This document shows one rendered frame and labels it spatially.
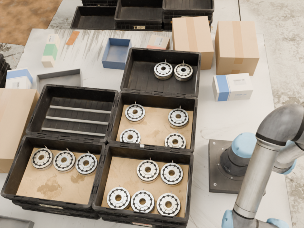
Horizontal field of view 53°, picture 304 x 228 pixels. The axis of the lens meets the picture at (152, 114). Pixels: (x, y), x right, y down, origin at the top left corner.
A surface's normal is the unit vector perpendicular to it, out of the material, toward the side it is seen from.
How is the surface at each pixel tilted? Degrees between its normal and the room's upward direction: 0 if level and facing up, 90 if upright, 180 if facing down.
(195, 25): 0
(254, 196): 42
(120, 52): 0
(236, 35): 0
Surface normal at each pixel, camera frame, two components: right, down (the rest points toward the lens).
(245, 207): -0.43, 0.08
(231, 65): -0.07, 0.85
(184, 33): -0.04, -0.52
